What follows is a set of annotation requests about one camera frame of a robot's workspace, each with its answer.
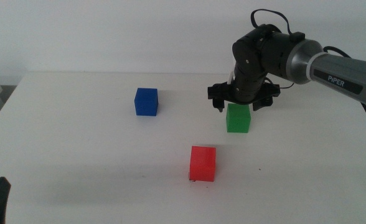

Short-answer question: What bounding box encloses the green cube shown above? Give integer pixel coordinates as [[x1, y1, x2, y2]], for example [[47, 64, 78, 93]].
[[225, 103, 251, 134]]

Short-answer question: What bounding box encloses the red cube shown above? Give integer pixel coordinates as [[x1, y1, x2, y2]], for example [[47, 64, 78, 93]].
[[188, 146, 217, 182]]

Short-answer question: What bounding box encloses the blue cube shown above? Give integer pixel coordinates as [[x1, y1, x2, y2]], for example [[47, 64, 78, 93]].
[[134, 87, 159, 117]]

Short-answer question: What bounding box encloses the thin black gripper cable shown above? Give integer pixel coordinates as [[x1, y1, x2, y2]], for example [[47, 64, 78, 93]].
[[265, 77, 296, 90]]

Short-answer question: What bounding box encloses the black looped wrist cable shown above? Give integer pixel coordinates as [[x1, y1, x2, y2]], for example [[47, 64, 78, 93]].
[[250, 8, 306, 43]]

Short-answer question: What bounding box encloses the black forearm cable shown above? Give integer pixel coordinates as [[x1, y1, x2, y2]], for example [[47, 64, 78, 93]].
[[322, 45, 352, 59]]

